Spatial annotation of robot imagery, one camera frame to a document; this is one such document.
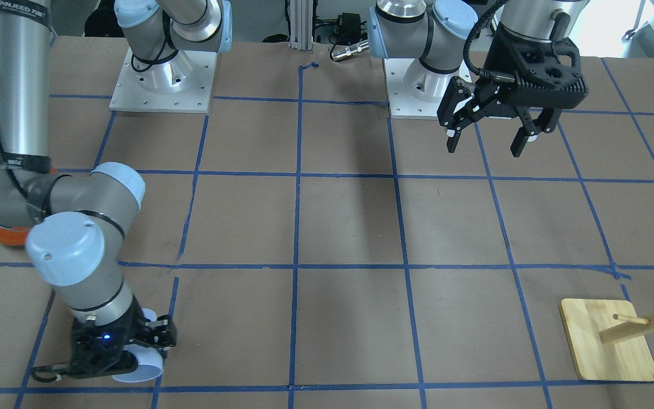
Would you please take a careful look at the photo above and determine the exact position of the silver cable connector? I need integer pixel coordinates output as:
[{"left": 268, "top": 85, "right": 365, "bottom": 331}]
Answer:
[{"left": 330, "top": 40, "right": 370, "bottom": 62}]

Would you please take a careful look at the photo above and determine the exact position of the wooden mug tree stand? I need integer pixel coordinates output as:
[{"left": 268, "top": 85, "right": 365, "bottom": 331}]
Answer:
[{"left": 560, "top": 298, "right": 654, "bottom": 382}]

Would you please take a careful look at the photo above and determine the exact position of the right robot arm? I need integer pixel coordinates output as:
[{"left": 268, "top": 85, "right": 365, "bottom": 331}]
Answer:
[{"left": 0, "top": 1, "right": 177, "bottom": 383}]

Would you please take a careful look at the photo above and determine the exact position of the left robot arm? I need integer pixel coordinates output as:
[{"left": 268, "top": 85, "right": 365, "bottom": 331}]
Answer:
[{"left": 366, "top": 1, "right": 589, "bottom": 157}]

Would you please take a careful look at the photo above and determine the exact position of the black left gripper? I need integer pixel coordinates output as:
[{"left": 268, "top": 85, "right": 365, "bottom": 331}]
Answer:
[{"left": 438, "top": 25, "right": 589, "bottom": 157}]

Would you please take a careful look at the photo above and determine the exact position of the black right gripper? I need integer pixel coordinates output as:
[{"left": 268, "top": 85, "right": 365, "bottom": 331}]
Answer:
[{"left": 49, "top": 300, "right": 178, "bottom": 379}]

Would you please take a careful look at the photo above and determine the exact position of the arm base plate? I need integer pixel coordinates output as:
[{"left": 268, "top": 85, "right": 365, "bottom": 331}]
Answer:
[
  {"left": 109, "top": 50, "right": 218, "bottom": 114},
  {"left": 383, "top": 58, "right": 472, "bottom": 120}
]

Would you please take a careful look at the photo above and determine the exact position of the pale blue cup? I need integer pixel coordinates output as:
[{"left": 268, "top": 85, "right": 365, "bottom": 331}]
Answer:
[{"left": 112, "top": 308, "right": 165, "bottom": 382}]

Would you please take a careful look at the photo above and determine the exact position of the aluminium frame post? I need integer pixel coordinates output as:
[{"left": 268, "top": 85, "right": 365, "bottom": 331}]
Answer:
[{"left": 287, "top": 0, "right": 315, "bottom": 52}]

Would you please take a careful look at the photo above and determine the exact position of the black power adapter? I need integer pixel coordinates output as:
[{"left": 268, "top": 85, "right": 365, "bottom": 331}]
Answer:
[{"left": 336, "top": 12, "right": 362, "bottom": 44}]

